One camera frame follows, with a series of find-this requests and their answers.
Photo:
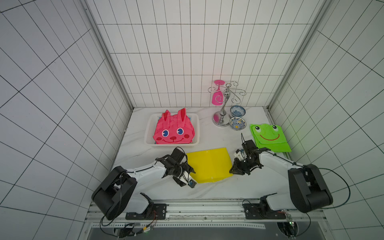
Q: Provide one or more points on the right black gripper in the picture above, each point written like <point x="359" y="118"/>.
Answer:
<point x="240" y="165"/>

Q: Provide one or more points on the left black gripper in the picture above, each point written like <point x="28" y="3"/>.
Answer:
<point x="186" y="167"/>

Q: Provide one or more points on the yellow raincoat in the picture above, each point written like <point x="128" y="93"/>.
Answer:
<point x="210" y="166"/>

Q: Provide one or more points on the pink bunny face raincoat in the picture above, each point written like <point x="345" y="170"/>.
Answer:
<point x="174" y="129"/>

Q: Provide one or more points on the green frog face raincoat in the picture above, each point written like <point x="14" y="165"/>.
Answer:
<point x="271" y="137"/>

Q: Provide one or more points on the white plastic perforated basket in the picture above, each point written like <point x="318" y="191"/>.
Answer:
<point x="152" y="123"/>

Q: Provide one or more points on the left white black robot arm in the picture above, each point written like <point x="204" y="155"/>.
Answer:
<point x="116" y="194"/>

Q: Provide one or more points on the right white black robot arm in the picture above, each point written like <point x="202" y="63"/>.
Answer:
<point x="307" y="189"/>

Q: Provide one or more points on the near blue patterned bowl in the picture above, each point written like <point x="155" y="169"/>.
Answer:
<point x="237" y="123"/>

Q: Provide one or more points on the blue patterned bowl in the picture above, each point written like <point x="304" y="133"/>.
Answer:
<point x="237" y="123"/>
<point x="237" y="111"/>

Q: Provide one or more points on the silver metal glass rack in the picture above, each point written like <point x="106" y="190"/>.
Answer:
<point x="231" y="93"/>

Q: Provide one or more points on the far blue patterned bowl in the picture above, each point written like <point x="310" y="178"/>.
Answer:
<point x="237" y="111"/>

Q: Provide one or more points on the pink plastic wine glass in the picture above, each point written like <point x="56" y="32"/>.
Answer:
<point x="218" y="97"/>

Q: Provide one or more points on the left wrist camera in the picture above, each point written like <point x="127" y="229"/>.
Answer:
<point x="189" y="180"/>

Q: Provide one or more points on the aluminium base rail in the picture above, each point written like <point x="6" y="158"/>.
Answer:
<point x="189" y="214"/>

